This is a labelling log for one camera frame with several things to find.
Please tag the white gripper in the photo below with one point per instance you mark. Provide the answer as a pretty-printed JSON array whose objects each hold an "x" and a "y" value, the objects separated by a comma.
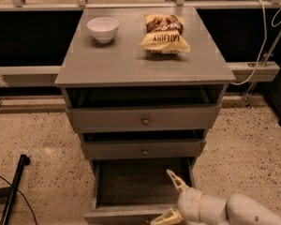
[{"x": 189, "y": 204}]

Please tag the grey bottom drawer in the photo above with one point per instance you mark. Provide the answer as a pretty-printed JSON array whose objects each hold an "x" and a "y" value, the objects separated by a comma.
[{"x": 135, "y": 191}]

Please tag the grey drawer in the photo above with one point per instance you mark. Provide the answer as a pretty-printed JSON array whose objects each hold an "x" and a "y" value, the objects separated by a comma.
[
  {"x": 143, "y": 149},
  {"x": 96, "y": 120},
  {"x": 135, "y": 191}
]

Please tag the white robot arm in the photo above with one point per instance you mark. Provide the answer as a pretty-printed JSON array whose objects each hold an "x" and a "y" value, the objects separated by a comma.
[{"x": 242, "y": 210}]

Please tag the grey middle drawer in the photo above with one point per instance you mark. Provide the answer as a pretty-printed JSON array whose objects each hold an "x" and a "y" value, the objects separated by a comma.
[{"x": 143, "y": 149}]

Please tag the grey top drawer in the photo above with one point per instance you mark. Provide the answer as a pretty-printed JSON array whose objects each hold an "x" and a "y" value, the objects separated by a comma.
[{"x": 96, "y": 120}]

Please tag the grey wooden drawer cabinet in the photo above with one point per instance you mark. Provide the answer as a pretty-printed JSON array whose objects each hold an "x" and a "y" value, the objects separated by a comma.
[{"x": 121, "y": 74}]

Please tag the black stand leg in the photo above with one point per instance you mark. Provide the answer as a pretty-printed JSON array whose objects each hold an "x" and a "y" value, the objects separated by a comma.
[{"x": 8, "y": 194}]

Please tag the yellow brown chip bag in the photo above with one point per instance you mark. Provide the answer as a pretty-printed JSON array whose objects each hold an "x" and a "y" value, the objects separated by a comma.
[{"x": 164, "y": 34}]

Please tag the white ceramic bowl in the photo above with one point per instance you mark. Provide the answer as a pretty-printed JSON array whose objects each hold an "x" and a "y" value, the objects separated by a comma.
[{"x": 103, "y": 29}]

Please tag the metal glass railing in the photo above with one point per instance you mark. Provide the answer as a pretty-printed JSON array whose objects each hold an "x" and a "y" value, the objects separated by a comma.
[{"x": 35, "y": 36}]

